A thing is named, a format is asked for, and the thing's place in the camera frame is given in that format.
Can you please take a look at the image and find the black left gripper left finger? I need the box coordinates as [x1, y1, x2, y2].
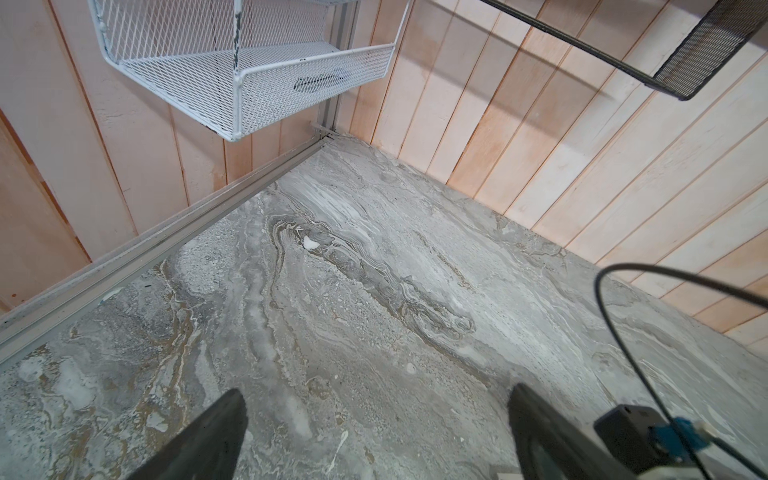
[129, 388, 248, 479]

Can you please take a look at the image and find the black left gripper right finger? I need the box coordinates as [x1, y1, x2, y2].
[507, 383, 636, 479]

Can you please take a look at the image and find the black right camera cable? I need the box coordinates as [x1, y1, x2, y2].
[593, 262, 768, 480]

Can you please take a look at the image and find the white wire mesh shelf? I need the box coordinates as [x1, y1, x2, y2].
[88, 1, 397, 142]

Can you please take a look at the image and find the black wire mesh basket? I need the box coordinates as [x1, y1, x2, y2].
[486, 1, 767, 101]

